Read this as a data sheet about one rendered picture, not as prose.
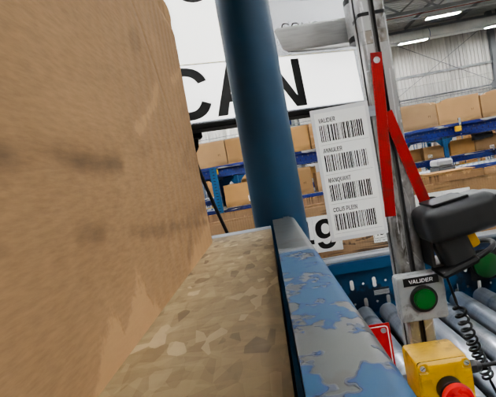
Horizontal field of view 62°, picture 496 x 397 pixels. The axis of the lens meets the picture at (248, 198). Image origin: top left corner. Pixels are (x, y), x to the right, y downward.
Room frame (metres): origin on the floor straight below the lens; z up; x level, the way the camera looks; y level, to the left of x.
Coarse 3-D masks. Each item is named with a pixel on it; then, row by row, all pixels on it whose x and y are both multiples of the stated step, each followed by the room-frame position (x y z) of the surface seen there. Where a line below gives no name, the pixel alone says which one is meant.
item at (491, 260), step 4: (488, 256) 1.11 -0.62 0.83; (492, 256) 1.11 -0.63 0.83; (480, 260) 1.11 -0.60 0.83; (484, 260) 1.11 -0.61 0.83; (488, 260) 1.11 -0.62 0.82; (492, 260) 1.11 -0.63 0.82; (476, 264) 1.11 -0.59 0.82; (480, 264) 1.11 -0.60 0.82; (484, 264) 1.11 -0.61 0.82; (488, 264) 1.11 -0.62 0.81; (492, 264) 1.11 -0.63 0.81; (476, 268) 1.11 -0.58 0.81; (480, 268) 1.11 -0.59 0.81; (484, 268) 1.11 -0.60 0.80; (488, 268) 1.11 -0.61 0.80; (492, 268) 1.11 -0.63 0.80; (476, 272) 1.11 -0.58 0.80; (480, 272) 1.11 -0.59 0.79; (484, 272) 1.11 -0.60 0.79; (488, 272) 1.11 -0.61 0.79; (492, 272) 1.11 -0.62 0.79; (484, 276) 1.11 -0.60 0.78; (488, 276) 1.11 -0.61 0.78
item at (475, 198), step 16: (464, 192) 0.58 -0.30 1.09; (480, 192) 0.55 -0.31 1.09; (416, 208) 0.59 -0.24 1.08; (432, 208) 0.55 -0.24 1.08; (448, 208) 0.54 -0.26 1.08; (464, 208) 0.54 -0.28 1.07; (480, 208) 0.54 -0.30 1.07; (416, 224) 0.58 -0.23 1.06; (432, 224) 0.54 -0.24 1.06; (448, 224) 0.54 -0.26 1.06; (464, 224) 0.54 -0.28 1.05; (480, 224) 0.54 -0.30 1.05; (432, 240) 0.55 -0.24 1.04; (448, 240) 0.55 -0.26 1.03; (464, 240) 0.56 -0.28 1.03; (448, 256) 0.56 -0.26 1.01; (464, 256) 0.55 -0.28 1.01; (448, 272) 0.55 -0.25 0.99
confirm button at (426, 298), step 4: (424, 288) 0.57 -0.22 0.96; (416, 292) 0.57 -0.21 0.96; (420, 292) 0.57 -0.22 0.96; (424, 292) 0.57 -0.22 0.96; (428, 292) 0.57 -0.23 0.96; (432, 292) 0.57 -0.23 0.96; (416, 296) 0.57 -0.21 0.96; (420, 296) 0.57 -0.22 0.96; (424, 296) 0.57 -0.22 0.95; (428, 296) 0.57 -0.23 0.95; (432, 296) 0.57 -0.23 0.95; (416, 300) 0.57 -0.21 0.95; (420, 300) 0.57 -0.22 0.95; (424, 300) 0.57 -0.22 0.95; (428, 300) 0.57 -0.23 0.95; (432, 300) 0.57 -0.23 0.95; (416, 304) 0.57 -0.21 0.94; (420, 304) 0.57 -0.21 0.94; (424, 304) 0.57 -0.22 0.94; (428, 304) 0.57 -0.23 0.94; (432, 304) 0.57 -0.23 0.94; (420, 308) 0.57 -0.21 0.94; (424, 308) 0.57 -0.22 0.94; (428, 308) 0.57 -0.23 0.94
